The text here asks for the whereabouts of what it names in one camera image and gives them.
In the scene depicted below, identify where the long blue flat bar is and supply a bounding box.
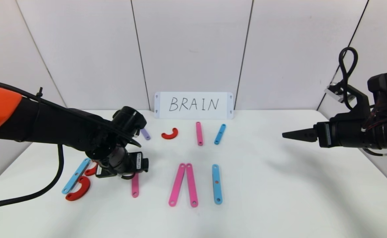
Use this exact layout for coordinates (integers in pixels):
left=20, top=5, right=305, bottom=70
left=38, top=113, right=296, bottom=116
left=61, top=158, right=91, bottom=194

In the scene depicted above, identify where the black right arm cable loop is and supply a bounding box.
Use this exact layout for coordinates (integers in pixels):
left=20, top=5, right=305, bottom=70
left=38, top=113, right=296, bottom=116
left=339, top=47, right=359, bottom=111

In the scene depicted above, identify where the black right camera bracket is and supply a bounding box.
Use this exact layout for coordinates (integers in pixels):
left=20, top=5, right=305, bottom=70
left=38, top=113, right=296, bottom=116
left=332, top=84, right=372, bottom=123

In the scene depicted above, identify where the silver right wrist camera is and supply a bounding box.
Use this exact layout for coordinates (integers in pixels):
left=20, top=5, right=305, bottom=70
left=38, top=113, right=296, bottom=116
left=325, top=85, right=349, bottom=102

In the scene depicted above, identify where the blue bar with orange underside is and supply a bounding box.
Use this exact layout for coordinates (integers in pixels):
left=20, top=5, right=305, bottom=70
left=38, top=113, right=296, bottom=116
left=212, top=164, right=222, bottom=204

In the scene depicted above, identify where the small red half ring piece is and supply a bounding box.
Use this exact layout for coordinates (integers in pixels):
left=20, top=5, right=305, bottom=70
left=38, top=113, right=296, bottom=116
left=161, top=128, right=179, bottom=140

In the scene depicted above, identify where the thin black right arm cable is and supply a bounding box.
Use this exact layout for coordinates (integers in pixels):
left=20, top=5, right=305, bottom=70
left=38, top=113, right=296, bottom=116
left=362, top=147, right=387, bottom=156

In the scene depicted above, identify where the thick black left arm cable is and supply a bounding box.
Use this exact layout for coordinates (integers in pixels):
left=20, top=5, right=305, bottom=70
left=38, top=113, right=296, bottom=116
left=0, top=144, right=65, bottom=211

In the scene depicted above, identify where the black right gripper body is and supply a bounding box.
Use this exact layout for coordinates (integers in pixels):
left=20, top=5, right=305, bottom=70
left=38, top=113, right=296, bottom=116
left=314, top=120, right=366, bottom=148

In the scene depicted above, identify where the white BRAIN sign card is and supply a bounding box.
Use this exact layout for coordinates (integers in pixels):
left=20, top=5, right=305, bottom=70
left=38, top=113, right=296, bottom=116
left=154, top=92, right=234, bottom=119

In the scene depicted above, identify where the short blue flat bar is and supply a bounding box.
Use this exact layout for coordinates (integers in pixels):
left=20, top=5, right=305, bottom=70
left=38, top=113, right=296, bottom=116
left=214, top=124, right=226, bottom=145

